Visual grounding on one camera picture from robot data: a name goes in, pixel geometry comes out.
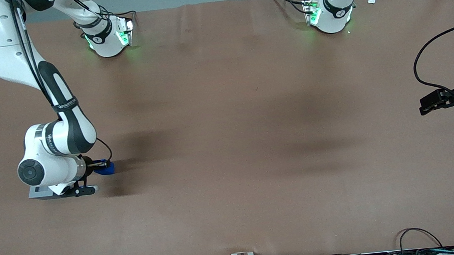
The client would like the black right base cable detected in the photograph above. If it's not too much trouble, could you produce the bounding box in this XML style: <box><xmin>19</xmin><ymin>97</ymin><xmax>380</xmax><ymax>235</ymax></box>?
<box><xmin>97</xmin><ymin>3</ymin><xmax>137</xmax><ymax>32</ymax></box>

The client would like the gray square base block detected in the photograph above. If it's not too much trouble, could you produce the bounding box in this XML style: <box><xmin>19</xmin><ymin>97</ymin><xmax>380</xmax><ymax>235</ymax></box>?
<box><xmin>28</xmin><ymin>183</ymin><xmax>66</xmax><ymax>201</ymax></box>

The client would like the black arched cable loop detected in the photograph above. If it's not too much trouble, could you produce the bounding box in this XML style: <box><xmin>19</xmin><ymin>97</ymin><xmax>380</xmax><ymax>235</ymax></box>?
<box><xmin>398</xmin><ymin>225</ymin><xmax>443</xmax><ymax>252</ymax></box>

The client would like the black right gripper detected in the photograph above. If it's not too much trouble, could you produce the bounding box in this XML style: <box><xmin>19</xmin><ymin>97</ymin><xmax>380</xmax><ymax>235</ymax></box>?
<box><xmin>77</xmin><ymin>153</ymin><xmax>111</xmax><ymax>179</ymax></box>

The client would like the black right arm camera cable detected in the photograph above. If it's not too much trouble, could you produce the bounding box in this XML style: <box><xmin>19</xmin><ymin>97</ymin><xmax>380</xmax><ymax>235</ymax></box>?
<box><xmin>10</xmin><ymin>0</ymin><xmax>113</xmax><ymax>172</ymax></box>

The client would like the blue plastic insert part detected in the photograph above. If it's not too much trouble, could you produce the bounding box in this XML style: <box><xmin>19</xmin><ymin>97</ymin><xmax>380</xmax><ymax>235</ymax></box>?
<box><xmin>93</xmin><ymin>158</ymin><xmax>116</xmax><ymax>177</ymax></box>

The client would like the brown table mat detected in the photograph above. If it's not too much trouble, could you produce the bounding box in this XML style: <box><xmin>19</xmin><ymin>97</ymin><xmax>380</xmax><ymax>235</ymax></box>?
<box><xmin>0</xmin><ymin>0</ymin><xmax>454</xmax><ymax>255</ymax></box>

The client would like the long black left arm cable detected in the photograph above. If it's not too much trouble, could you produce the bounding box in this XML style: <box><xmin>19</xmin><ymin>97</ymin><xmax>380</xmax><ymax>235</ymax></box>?
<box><xmin>409</xmin><ymin>21</ymin><xmax>454</xmax><ymax>107</ymax></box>

